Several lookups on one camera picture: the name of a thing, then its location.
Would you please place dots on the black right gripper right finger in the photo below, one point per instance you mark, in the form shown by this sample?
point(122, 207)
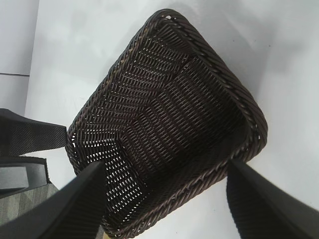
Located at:
point(274, 211)

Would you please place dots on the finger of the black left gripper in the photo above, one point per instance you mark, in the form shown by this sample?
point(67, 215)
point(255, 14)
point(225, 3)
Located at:
point(15, 176)
point(25, 134)

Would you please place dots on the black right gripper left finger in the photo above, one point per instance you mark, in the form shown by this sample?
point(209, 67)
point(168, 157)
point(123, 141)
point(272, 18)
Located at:
point(62, 211)

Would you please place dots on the dark brown wicker basket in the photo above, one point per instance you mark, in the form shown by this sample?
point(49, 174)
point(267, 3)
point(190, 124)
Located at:
point(162, 112)

